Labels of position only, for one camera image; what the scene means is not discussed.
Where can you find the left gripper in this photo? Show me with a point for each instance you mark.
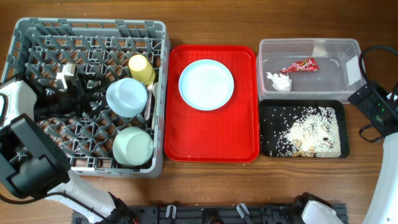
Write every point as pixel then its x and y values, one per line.
pixel 81 98

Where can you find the light green small plate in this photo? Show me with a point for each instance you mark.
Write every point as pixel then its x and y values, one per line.
pixel 127 97

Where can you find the yellow plastic cup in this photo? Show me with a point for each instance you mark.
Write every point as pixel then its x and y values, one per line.
pixel 141 69

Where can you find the light green bowl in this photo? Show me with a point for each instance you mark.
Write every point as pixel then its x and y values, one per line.
pixel 132 147

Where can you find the white plastic spoon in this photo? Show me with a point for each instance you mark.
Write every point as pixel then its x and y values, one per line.
pixel 154 92

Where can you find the red snack wrapper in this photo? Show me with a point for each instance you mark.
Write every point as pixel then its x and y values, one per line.
pixel 307 65

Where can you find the rice and peanut leftovers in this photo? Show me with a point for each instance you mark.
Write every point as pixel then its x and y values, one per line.
pixel 299 131

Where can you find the white tissue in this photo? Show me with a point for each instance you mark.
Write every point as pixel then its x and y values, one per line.
pixel 280 82

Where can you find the light blue plate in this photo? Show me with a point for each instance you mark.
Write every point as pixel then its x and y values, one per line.
pixel 206 85

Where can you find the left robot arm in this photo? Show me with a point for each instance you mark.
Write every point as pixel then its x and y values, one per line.
pixel 33 166

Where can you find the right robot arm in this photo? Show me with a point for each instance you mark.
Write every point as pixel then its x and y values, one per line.
pixel 308 209

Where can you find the grey plastic dishwasher rack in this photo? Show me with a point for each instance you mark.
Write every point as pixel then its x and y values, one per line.
pixel 100 48

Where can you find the black plastic tray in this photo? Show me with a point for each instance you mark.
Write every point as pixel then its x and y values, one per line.
pixel 340 115

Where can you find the clear plastic bin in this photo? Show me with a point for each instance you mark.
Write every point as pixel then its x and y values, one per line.
pixel 338 76

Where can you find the red plastic tray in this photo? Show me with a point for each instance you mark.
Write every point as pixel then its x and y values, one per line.
pixel 227 134

